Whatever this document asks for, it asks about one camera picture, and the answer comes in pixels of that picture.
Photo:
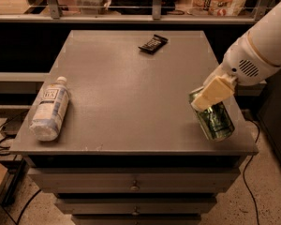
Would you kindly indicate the black bag background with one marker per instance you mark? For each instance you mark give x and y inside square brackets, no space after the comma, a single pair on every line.
[140,7]

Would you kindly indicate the top drawer knob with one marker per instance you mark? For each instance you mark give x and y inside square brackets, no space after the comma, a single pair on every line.
[135,186]

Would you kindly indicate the blue label plastic bottle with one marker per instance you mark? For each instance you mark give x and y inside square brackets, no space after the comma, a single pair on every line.
[49,116]

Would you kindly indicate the metal railing shelf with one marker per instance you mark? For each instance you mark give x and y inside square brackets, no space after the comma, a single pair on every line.
[66,11]

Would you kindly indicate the grey drawer cabinet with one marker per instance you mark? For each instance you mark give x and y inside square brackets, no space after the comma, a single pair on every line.
[129,118]

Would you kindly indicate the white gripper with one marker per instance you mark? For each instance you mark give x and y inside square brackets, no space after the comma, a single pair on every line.
[247,63]

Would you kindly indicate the drawer knob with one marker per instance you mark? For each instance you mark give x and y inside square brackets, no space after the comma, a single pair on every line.
[135,186]
[136,211]

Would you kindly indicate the black snack bar wrapper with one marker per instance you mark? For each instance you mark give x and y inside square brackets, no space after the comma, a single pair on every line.
[154,44]

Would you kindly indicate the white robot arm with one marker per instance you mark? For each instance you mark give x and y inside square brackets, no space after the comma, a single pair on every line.
[265,38]

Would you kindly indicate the green soda can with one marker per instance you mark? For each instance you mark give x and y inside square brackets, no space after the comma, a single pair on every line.
[215,122]

